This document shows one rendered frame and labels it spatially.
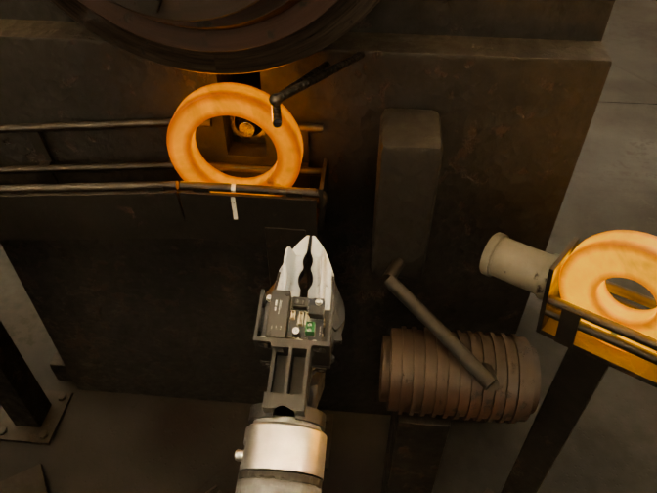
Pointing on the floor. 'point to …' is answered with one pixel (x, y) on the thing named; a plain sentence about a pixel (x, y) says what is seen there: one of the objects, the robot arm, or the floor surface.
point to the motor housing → (447, 396)
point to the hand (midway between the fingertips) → (310, 249)
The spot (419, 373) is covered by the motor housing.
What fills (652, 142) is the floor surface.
